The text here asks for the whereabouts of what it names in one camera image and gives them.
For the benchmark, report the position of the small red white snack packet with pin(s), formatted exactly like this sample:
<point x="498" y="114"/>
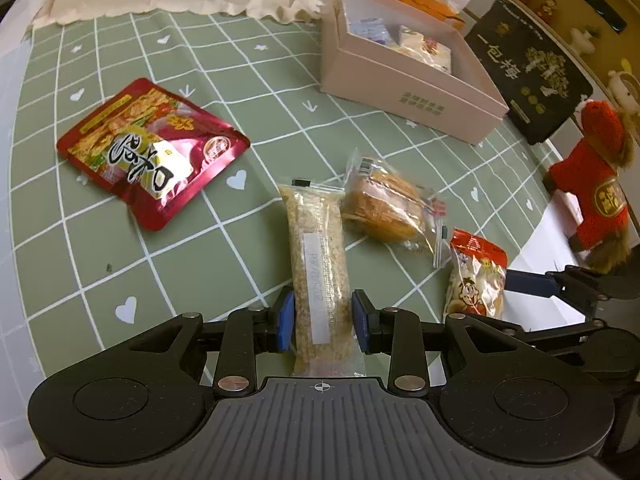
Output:
<point x="475" y="280"/>

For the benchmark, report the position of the red foil snack pouch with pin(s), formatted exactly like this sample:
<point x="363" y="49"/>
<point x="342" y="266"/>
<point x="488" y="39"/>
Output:
<point x="150" y="155"/>

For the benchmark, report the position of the granola bar clear wrapper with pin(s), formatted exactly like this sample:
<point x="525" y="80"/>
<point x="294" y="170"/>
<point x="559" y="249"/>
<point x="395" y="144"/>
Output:
<point x="315" y="260"/>

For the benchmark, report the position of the pink cardboard box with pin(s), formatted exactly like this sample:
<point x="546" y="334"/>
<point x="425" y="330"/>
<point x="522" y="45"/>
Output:
<point x="400" y="95"/>

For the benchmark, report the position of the round rice cracker packet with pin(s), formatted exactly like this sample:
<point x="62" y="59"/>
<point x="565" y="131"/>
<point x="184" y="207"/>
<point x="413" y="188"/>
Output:
<point x="427" y="50"/>

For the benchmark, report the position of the white plush toy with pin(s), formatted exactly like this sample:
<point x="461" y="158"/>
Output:
<point x="584" y="40"/>

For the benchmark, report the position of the green checked tablecloth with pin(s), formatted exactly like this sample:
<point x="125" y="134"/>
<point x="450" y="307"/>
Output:
<point x="240" y="90"/>

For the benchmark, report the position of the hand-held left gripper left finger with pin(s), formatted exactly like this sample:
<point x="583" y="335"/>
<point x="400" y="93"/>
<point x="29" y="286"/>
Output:
<point x="285" y="322"/>

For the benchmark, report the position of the black box gold print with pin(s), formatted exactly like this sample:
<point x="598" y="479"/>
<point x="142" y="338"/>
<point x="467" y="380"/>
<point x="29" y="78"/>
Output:
<point x="530" y="75"/>

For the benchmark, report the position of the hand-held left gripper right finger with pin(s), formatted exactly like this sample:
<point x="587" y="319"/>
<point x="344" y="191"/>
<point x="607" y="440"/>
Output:
<point x="360" y="322"/>

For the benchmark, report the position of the blue white snack packet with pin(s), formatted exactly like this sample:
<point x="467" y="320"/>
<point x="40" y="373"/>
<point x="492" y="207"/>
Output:
<point x="367" y="29"/>

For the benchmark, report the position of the cake in clear wrapper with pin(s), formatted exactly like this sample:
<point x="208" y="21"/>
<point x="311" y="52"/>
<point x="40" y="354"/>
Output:
<point x="385" y="205"/>

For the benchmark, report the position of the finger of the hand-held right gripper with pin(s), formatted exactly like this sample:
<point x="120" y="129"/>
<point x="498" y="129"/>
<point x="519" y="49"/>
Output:
<point x="530" y="282"/>
<point x="555" y="337"/>

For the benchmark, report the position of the red plush toy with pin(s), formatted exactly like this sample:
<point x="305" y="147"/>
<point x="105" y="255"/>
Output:
<point x="597" y="195"/>

